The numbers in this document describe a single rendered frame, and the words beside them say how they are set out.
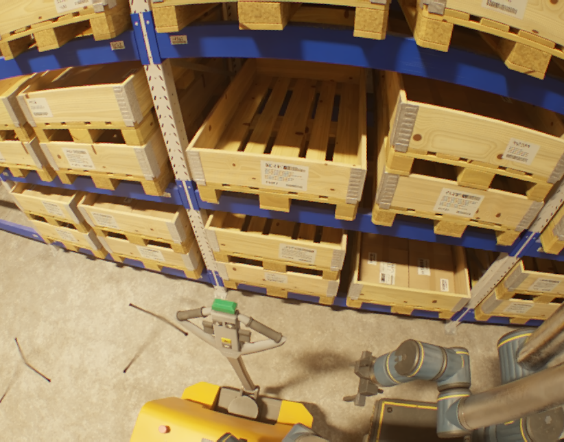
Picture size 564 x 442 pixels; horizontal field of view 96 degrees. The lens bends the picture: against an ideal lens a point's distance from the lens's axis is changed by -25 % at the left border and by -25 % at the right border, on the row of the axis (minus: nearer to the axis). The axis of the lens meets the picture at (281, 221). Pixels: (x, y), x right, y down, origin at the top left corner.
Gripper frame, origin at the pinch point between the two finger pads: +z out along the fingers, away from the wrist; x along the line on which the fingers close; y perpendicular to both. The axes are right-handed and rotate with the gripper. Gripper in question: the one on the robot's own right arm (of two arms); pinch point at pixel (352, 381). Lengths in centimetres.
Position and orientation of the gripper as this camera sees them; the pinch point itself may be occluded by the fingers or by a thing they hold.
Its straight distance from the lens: 125.9
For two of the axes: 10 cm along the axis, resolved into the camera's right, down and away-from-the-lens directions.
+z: -4.0, 5.4, 7.4
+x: 2.4, -7.2, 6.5
